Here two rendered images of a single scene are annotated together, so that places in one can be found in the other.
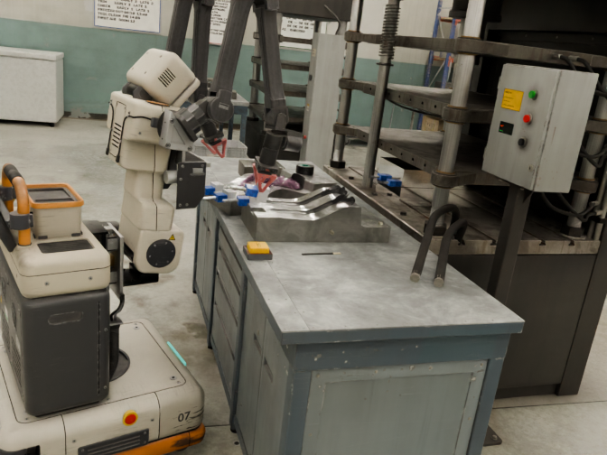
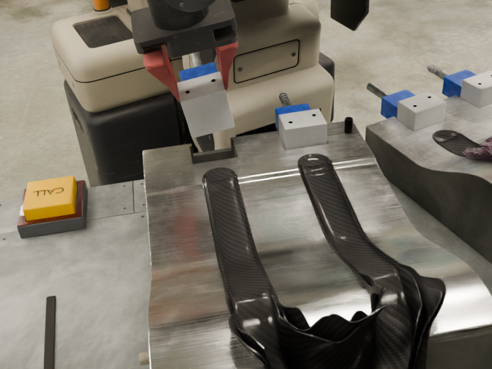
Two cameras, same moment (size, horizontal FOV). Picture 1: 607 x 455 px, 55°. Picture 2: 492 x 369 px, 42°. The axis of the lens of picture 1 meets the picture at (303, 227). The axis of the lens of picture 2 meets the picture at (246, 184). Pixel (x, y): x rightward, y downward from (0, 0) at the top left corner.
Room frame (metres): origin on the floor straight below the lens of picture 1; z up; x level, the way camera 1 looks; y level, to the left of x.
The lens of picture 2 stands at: (2.13, -0.45, 1.30)
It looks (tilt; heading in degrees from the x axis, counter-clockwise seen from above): 36 degrees down; 102
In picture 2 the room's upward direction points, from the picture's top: 5 degrees counter-clockwise
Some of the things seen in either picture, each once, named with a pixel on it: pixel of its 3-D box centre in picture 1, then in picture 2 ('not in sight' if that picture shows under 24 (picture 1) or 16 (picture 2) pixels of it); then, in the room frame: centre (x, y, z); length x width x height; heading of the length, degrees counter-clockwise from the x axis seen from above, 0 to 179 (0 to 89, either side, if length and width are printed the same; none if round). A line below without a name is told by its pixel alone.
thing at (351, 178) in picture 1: (440, 201); not in sight; (2.93, -0.68, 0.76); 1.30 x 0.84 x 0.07; 19
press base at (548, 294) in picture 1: (424, 273); not in sight; (2.93, -0.67, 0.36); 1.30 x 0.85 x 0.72; 19
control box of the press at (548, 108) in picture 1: (502, 266); not in sight; (2.11, -0.77, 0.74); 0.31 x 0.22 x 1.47; 19
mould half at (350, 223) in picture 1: (315, 213); (296, 294); (2.08, -0.04, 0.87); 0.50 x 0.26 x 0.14; 109
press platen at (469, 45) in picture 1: (467, 62); not in sight; (2.91, -0.68, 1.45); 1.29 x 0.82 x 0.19; 19
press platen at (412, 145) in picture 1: (449, 164); not in sight; (2.92, -0.69, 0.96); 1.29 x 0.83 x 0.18; 19
